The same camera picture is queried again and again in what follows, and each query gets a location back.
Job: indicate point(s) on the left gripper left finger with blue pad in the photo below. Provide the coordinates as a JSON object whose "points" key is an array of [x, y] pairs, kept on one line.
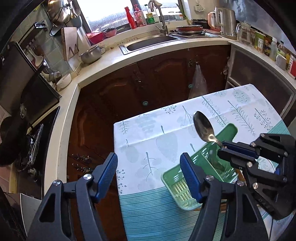
{"points": [[53, 219]]}

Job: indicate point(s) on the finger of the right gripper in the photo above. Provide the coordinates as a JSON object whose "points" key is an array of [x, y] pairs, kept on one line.
{"points": [[267, 145], [240, 159]]}

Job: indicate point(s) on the metal spoon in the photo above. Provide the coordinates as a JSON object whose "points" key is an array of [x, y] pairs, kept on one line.
{"points": [[204, 128]]}

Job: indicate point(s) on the green plastic utensil holder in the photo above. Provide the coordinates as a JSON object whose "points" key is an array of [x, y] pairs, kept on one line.
{"points": [[206, 158]]}

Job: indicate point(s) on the black gas stove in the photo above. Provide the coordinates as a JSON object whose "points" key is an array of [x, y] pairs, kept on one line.
{"points": [[31, 162]]}

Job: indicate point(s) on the plastic bag on cabinet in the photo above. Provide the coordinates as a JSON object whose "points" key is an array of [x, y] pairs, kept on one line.
{"points": [[198, 87]]}

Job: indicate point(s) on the leaf print tablecloth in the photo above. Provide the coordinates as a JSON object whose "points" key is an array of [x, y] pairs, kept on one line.
{"points": [[148, 209]]}

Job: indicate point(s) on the dark wood cabinets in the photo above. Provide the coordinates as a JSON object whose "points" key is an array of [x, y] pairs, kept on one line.
{"points": [[135, 91]]}

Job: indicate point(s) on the glass pitcher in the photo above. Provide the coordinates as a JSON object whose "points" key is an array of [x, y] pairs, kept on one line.
{"points": [[243, 31]]}

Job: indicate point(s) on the steel appliance side panel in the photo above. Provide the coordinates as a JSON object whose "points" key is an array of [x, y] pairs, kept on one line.
{"points": [[21, 85]]}

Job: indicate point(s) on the white small bowl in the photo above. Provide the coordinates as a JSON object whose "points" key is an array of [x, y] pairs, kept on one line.
{"points": [[64, 82]]}

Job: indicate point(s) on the steel electric kettle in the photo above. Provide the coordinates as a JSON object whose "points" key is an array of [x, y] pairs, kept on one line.
{"points": [[226, 20]]}

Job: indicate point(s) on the red frying pan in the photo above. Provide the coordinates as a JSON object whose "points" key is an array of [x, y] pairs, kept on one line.
{"points": [[190, 30]]}

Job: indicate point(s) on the steel mixing bowl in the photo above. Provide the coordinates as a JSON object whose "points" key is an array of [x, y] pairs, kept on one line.
{"points": [[91, 55]]}

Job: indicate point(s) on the steel sink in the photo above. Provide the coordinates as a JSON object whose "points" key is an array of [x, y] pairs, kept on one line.
{"points": [[145, 42]]}

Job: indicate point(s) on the green detergent bottle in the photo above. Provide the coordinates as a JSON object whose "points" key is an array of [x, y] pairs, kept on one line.
{"points": [[149, 15]]}

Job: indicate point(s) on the pink soap bottle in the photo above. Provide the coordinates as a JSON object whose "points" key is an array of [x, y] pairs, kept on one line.
{"points": [[139, 16]]}

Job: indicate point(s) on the wooden cutting board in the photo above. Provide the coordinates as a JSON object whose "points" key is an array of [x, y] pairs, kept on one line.
{"points": [[70, 42]]}

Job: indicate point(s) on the red bottle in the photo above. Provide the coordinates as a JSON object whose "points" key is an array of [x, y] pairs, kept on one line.
{"points": [[130, 18]]}

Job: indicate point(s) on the red plastic basin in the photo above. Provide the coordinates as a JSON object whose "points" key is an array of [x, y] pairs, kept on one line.
{"points": [[95, 37]]}

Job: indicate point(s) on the hanging steel pan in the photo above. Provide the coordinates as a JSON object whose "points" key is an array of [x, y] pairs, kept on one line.
{"points": [[59, 11]]}

